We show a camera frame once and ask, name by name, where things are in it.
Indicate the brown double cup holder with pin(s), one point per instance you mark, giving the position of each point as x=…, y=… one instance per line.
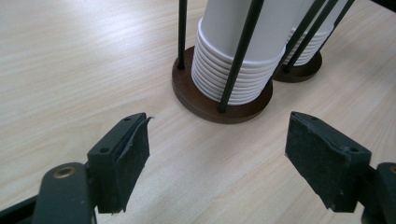
x=199, y=105

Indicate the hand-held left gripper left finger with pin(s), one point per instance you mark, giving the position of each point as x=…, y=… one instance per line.
x=118, y=168

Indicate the stack of white paper cups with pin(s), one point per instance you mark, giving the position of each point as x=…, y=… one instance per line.
x=313, y=49
x=224, y=40

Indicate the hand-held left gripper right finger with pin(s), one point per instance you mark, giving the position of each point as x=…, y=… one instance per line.
x=323, y=161

